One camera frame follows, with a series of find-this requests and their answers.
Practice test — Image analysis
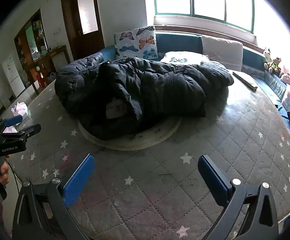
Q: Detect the teal sofa bed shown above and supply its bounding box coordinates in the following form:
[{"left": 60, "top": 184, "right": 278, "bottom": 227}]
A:
[{"left": 101, "top": 31, "right": 290, "bottom": 131}]

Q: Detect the black puffer down jacket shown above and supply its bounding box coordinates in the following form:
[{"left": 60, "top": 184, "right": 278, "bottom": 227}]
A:
[{"left": 54, "top": 53, "right": 234, "bottom": 140}]

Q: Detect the pink pig plush toy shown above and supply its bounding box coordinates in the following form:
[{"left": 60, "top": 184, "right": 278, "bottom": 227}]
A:
[{"left": 280, "top": 73, "right": 290, "bottom": 85}]

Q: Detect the grey star quilted mat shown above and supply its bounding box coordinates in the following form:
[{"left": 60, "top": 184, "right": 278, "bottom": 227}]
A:
[{"left": 9, "top": 81, "right": 290, "bottom": 239}]

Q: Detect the butterfly print pillow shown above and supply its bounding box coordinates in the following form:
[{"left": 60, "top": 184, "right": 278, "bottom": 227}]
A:
[{"left": 114, "top": 25, "right": 158, "bottom": 60}]

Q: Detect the white husky plush toy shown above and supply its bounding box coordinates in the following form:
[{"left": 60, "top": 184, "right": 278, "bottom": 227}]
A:
[{"left": 263, "top": 48, "right": 273, "bottom": 70}]

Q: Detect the white refrigerator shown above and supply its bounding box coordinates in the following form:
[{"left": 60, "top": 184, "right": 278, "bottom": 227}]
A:
[{"left": 1, "top": 55, "right": 25, "bottom": 98}]

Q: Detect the green framed window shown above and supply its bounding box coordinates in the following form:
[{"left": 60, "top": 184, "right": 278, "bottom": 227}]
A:
[{"left": 153, "top": 0, "right": 255, "bottom": 33}]

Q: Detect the white pillow with blue print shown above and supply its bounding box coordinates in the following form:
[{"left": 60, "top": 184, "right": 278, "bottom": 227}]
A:
[{"left": 161, "top": 51, "right": 210, "bottom": 64}]

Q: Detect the dark wooden door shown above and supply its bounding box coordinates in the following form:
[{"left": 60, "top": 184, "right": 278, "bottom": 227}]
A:
[{"left": 61, "top": 0, "right": 105, "bottom": 60}]

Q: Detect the brown bear plush toy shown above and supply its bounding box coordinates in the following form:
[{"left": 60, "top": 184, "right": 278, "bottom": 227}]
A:
[{"left": 268, "top": 57, "right": 281, "bottom": 76}]

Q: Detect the wooden display cabinet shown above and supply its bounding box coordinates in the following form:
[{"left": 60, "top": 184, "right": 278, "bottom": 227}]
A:
[{"left": 14, "top": 9, "right": 70, "bottom": 95}]

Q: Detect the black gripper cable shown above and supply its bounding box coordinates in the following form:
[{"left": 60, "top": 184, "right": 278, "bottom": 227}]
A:
[{"left": 7, "top": 162, "right": 21, "bottom": 188}]

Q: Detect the beige back cushion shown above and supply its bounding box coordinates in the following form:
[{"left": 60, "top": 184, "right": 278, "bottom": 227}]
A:
[{"left": 201, "top": 36, "right": 243, "bottom": 72}]

